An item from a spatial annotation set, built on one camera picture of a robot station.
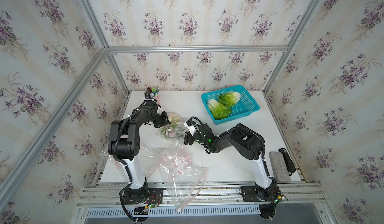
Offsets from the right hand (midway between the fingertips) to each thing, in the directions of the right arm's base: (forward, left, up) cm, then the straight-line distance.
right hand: (182, 134), depth 92 cm
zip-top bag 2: (-24, -1, -2) cm, 25 cm away
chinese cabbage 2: (+26, -31, +4) cm, 41 cm away
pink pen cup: (+26, +19, +5) cm, 33 cm away
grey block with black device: (-17, -56, -2) cm, 59 cm away
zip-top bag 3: (-12, +18, -4) cm, 22 cm away
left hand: (+8, +9, +1) cm, 12 cm away
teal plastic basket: (+25, -45, -2) cm, 52 cm away
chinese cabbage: (+16, -23, +4) cm, 28 cm away
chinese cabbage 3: (-1, +8, +4) cm, 9 cm away
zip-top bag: (-4, +1, +9) cm, 10 cm away
